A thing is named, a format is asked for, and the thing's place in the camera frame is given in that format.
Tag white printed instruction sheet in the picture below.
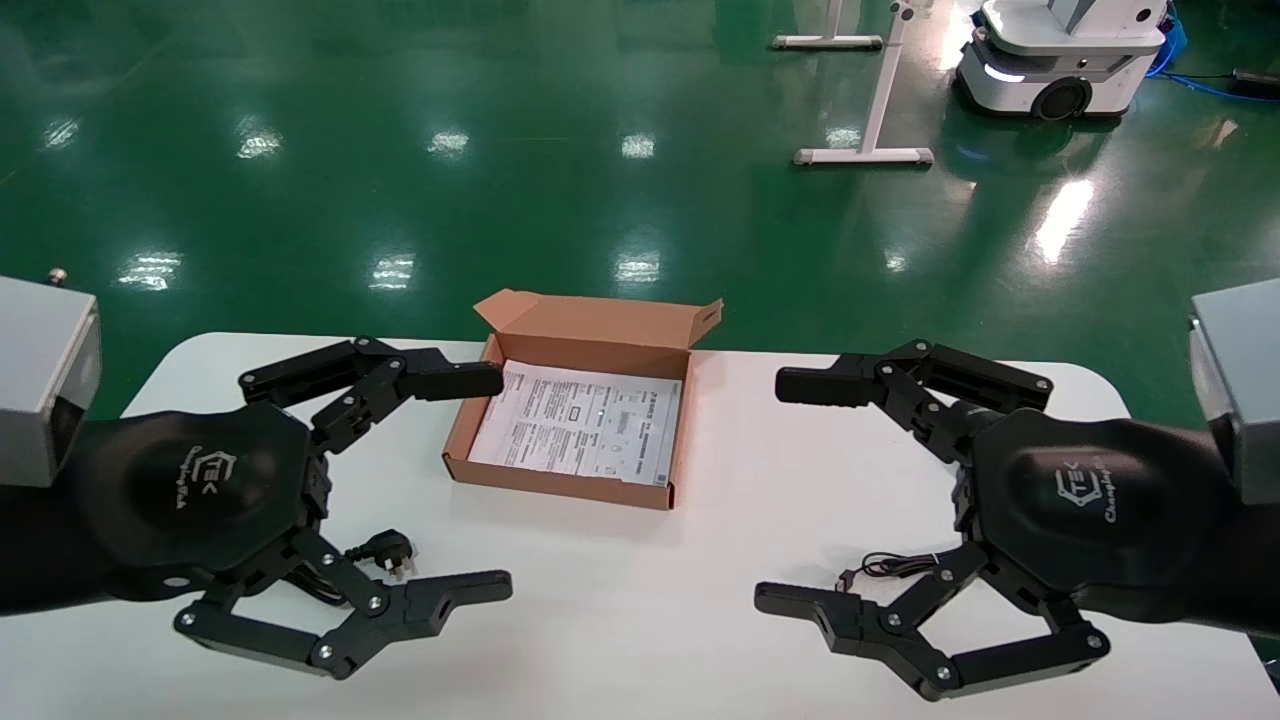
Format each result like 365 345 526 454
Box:
467 359 683 489

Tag brown cardboard box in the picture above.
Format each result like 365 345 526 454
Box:
443 289 724 512

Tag white stand foot bar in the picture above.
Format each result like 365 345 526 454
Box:
771 0 886 52

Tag black power cable with plug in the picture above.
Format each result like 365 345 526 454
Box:
283 529 418 608

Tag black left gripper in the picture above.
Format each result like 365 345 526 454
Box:
70 337 514 682

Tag black wired computer mouse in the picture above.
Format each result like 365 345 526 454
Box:
836 552 946 589

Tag blue floor cable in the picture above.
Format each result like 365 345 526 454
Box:
1148 0 1280 102

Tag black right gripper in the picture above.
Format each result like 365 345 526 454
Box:
754 339 1233 702

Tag white wheeled mobile robot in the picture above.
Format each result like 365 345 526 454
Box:
955 0 1171 123

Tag white T-foot stand leg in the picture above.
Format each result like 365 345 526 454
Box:
794 0 935 168

